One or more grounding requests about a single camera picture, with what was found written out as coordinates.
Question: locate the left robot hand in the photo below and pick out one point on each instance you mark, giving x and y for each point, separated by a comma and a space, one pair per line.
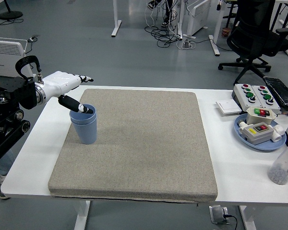
57, 82

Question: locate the blue ribbed plastic cup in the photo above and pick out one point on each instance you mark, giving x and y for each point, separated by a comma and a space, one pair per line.
86, 134
82, 118

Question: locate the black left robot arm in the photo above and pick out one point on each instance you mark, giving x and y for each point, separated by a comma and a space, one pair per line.
4, 129

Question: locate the brown paper cup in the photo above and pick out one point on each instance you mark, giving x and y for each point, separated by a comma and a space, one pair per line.
225, 32

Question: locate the large white panel heater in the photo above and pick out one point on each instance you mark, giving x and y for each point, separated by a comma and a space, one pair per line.
2, 57

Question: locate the black round stand base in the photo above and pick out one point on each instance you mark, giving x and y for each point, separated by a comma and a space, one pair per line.
10, 15

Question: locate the white desk leg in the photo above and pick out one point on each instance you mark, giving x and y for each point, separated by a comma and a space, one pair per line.
216, 36
116, 21

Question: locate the person's leg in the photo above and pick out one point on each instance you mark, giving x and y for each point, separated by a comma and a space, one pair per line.
3, 165

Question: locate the grey-brown fabric mat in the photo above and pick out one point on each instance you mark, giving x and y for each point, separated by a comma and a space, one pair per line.
158, 143

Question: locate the person's foot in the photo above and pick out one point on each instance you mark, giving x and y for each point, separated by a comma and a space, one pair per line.
165, 24
3, 195
153, 4

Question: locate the white table leg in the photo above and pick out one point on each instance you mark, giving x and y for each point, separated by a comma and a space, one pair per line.
81, 215
248, 219

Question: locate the small white panel heater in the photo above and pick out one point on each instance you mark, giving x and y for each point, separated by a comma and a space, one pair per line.
198, 16

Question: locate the white control button box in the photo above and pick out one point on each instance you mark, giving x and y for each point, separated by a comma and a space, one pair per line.
240, 98
274, 105

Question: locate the black office chair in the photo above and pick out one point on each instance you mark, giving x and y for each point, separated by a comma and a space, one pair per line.
252, 36

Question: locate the silver floor socket box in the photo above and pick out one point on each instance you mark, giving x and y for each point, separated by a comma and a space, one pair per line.
217, 214

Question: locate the blue round plate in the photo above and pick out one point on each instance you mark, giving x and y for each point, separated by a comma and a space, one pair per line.
266, 145

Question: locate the black wrapped keyboard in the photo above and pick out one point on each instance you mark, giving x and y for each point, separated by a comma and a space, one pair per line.
282, 92

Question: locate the clear bottle with red cap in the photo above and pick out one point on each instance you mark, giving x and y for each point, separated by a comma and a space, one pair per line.
282, 167

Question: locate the white wall switch plate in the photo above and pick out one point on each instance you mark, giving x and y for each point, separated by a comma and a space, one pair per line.
228, 107

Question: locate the white green-red button switch box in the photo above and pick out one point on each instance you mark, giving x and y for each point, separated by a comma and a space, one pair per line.
253, 118

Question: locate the grey push-button switch box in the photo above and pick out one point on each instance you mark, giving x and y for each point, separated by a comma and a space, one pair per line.
256, 134

